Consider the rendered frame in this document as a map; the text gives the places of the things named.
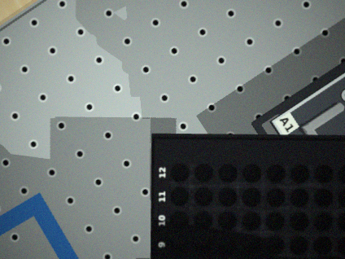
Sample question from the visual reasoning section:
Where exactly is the grey perforated base plate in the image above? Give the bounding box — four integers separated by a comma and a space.
0, 0, 345, 259

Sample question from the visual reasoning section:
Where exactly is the black well plate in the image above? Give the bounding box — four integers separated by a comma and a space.
151, 134, 345, 259

